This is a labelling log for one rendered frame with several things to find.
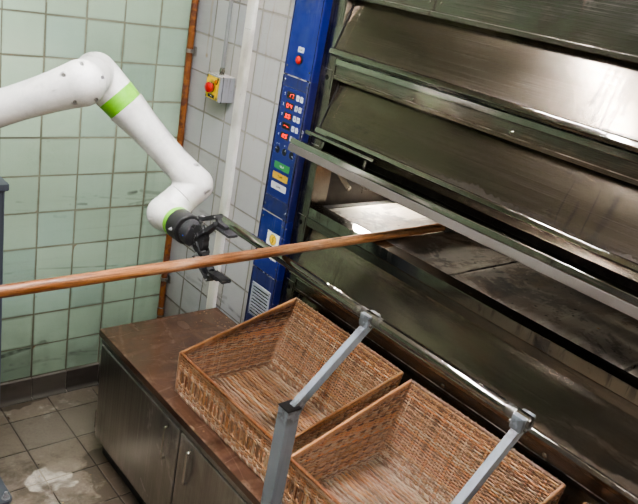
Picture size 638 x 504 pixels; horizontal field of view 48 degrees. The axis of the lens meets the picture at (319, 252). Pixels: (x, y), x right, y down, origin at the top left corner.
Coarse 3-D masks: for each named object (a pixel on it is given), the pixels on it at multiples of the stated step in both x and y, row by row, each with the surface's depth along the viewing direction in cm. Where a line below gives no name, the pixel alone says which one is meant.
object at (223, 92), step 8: (208, 72) 282; (216, 72) 285; (208, 80) 282; (224, 80) 277; (232, 80) 280; (216, 88) 279; (224, 88) 279; (232, 88) 281; (208, 96) 283; (216, 96) 279; (224, 96) 280; (232, 96) 283
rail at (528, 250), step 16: (304, 144) 232; (336, 160) 221; (368, 176) 211; (400, 192) 202; (432, 208) 194; (464, 224) 187; (480, 224) 183; (512, 240) 176; (544, 256) 170; (576, 272) 164; (608, 288) 159
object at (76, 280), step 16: (432, 224) 251; (320, 240) 217; (336, 240) 221; (352, 240) 225; (368, 240) 230; (208, 256) 192; (224, 256) 194; (240, 256) 197; (256, 256) 201; (272, 256) 205; (96, 272) 171; (112, 272) 173; (128, 272) 176; (144, 272) 179; (160, 272) 182; (0, 288) 157; (16, 288) 159; (32, 288) 161; (48, 288) 163; (64, 288) 166
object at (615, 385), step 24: (312, 216) 255; (336, 216) 251; (384, 240) 236; (408, 264) 222; (432, 288) 216; (456, 288) 209; (480, 312) 204; (504, 312) 199; (528, 336) 192; (552, 336) 190; (576, 360) 182; (600, 360) 182; (600, 384) 178; (624, 384) 173
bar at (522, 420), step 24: (288, 264) 207; (336, 288) 195; (360, 312) 186; (360, 336) 185; (408, 336) 176; (336, 360) 182; (432, 360) 169; (312, 384) 180; (480, 384) 161; (288, 408) 178; (504, 408) 155; (288, 432) 179; (288, 456) 183; (504, 456) 152; (480, 480) 149
